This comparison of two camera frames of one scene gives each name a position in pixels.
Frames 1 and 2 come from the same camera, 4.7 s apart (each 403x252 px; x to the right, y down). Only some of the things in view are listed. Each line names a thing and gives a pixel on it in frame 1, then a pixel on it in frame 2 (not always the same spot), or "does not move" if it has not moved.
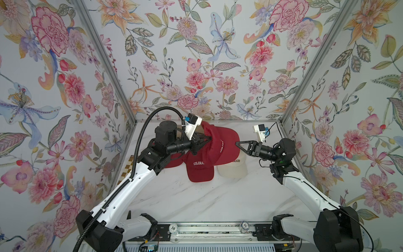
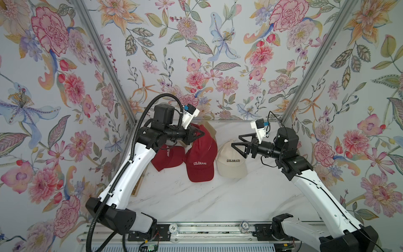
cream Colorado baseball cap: (236, 169) does not move
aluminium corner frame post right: (315, 62) does not move
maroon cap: (223, 148) to (203, 151)
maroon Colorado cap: (200, 167) does not move
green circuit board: (152, 248) does not move
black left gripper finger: (195, 148) to (196, 136)
